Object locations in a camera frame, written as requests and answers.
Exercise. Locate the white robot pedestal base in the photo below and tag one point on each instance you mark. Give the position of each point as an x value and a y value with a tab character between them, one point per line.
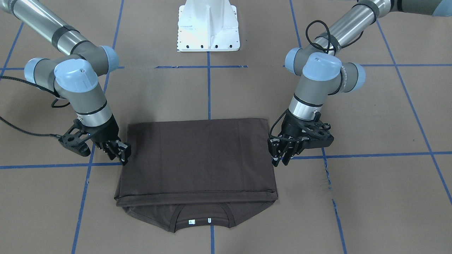
208	26

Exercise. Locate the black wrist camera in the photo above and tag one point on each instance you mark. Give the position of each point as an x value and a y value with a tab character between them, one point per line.
317	134
75	139

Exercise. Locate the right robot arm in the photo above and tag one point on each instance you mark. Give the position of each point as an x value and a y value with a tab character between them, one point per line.
75	78

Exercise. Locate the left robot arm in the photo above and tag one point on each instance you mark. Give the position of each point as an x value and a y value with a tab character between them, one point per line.
322	74

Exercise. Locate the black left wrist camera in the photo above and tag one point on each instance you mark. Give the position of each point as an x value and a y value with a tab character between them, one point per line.
317	134

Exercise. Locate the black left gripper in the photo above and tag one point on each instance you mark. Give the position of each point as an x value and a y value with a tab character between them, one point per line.
290	127

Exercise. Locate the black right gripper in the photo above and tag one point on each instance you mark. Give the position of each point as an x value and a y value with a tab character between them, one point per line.
105	132

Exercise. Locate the long blue tape line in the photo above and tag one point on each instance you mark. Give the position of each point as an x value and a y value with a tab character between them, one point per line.
209	66

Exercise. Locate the dark brown t-shirt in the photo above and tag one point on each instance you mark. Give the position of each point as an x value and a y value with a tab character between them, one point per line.
197	173

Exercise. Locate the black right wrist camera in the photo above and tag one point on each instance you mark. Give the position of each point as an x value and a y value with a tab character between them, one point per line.
75	139

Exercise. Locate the crossing blue tape line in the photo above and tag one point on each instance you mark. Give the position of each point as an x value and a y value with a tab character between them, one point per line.
295	158

